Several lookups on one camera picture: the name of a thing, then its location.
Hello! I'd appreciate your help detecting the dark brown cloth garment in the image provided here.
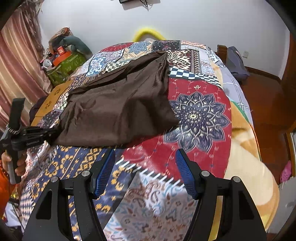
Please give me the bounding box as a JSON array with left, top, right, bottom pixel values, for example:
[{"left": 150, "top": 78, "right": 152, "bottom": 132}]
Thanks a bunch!
[{"left": 55, "top": 51, "right": 179, "bottom": 147}]

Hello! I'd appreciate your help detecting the person's left hand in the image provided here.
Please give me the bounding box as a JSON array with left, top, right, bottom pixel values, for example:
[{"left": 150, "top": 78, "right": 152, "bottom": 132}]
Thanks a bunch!
[{"left": 1, "top": 151, "right": 27, "bottom": 177}]

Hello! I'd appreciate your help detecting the dark purple cloth pile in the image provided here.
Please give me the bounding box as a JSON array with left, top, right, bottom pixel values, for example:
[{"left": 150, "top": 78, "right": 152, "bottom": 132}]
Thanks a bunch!
[{"left": 29, "top": 96, "right": 47, "bottom": 125}]

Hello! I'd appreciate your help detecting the colourful patchwork bedspread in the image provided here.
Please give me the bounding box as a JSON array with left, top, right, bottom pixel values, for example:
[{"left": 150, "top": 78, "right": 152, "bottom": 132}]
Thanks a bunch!
[{"left": 18, "top": 39, "right": 233, "bottom": 241}]

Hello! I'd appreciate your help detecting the cream fleece blanket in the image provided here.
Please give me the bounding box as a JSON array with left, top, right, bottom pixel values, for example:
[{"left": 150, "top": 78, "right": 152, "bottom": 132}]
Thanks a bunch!
[{"left": 208, "top": 53, "right": 280, "bottom": 232}]

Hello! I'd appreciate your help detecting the green patterned storage bag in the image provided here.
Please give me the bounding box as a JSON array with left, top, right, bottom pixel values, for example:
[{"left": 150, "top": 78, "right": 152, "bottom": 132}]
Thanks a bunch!
[{"left": 46, "top": 52, "right": 86, "bottom": 87}]

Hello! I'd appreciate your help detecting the pink striped curtain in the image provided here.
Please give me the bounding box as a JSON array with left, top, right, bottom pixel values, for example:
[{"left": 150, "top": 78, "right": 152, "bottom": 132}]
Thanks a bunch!
[{"left": 1, "top": 1, "right": 52, "bottom": 130}]

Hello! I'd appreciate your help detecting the orange box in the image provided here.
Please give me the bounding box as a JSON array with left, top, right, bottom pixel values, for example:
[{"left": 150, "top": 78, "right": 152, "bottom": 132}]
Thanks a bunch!
[{"left": 52, "top": 46, "right": 72, "bottom": 67}]

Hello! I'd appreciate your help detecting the dark teal plush toy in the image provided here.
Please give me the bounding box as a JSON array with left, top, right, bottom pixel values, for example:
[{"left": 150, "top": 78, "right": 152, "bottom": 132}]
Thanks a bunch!
[{"left": 59, "top": 36, "right": 93, "bottom": 59}]

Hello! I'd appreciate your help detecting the yellow curved bed headboard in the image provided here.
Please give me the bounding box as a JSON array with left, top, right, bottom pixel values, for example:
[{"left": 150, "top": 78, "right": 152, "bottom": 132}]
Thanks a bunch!
[{"left": 132, "top": 28, "right": 166, "bottom": 42}]

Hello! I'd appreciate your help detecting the grey blue backpack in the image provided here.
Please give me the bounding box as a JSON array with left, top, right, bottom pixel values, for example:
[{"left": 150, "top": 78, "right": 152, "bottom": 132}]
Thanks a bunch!
[{"left": 225, "top": 46, "right": 250, "bottom": 82}]

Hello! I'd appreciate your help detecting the wall mounted television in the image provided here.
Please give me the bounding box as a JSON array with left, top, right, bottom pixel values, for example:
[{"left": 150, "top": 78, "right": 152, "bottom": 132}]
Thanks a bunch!
[{"left": 119, "top": 0, "right": 147, "bottom": 5}]

